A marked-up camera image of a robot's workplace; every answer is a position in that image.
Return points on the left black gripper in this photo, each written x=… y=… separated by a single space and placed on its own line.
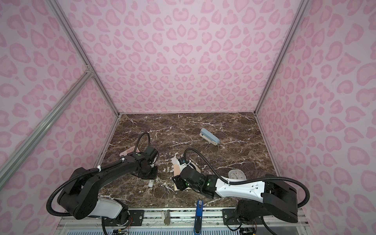
x=153 y=176

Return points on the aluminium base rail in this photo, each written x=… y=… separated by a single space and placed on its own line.
x=149 y=222

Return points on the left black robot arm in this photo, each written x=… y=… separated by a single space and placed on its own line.
x=80 y=195

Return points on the beige hanging tag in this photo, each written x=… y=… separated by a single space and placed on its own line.
x=165 y=215

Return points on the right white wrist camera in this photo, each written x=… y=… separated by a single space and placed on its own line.
x=182 y=162

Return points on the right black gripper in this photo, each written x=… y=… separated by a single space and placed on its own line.
x=178 y=181

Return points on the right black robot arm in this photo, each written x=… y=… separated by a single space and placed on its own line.
x=259 y=198

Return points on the white glue stick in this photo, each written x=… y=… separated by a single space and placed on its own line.
x=151 y=183

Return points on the pink envelope with cream flap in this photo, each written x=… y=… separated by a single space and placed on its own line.
x=177 y=168

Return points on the blue grey stapler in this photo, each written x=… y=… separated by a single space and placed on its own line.
x=208 y=136

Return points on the blue black clip tool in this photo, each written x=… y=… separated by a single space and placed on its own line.
x=197 y=230

